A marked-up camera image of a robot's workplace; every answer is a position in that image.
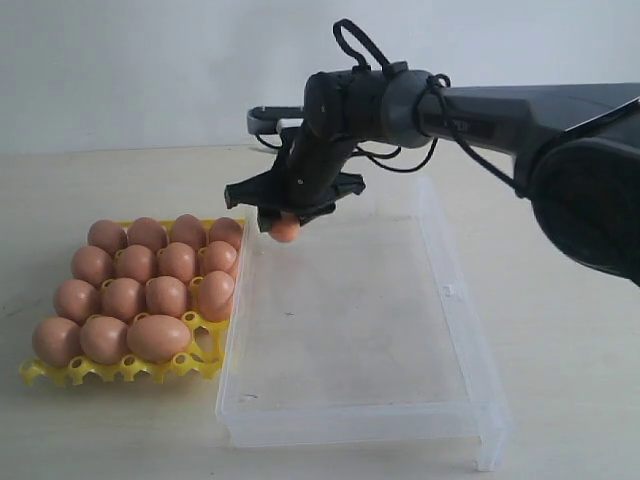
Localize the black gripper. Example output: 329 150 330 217
224 124 365 233

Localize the brown egg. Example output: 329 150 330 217
169 214 207 251
269 218 300 243
127 315 192 364
80 316 130 365
157 242 197 283
32 317 82 368
115 245 157 284
200 240 238 277
70 245 115 286
102 278 146 323
127 217 168 253
145 276 189 318
53 278 101 325
208 217 244 250
197 271 235 322
87 219 128 256

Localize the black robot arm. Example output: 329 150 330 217
224 68 639 282

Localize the clear plastic container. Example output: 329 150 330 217
216 176 511 471

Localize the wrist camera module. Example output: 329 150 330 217
246 106 304 136

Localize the black cable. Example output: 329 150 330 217
254 18 531 199

